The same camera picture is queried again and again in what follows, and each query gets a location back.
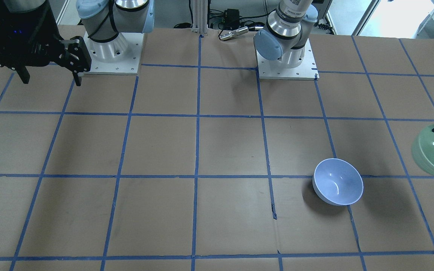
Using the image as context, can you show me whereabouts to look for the black idle gripper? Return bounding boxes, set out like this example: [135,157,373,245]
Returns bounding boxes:
[0,0,92,86]

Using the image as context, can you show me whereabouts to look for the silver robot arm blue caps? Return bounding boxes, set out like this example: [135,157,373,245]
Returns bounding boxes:
[0,0,154,86]

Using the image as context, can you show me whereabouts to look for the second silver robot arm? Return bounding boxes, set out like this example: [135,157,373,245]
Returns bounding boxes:
[254,0,434,132]

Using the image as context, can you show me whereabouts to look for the blue ceramic bowl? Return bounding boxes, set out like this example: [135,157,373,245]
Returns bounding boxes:
[312,158,364,206]

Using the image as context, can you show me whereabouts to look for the silver metal cylinder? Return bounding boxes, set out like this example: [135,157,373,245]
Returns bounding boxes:
[218,26,249,41]

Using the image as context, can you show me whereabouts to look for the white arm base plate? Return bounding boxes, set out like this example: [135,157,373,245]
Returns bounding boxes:
[83,33,146,75]

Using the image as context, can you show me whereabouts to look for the aluminium frame post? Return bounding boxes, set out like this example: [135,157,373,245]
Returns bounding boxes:
[190,0,209,37]

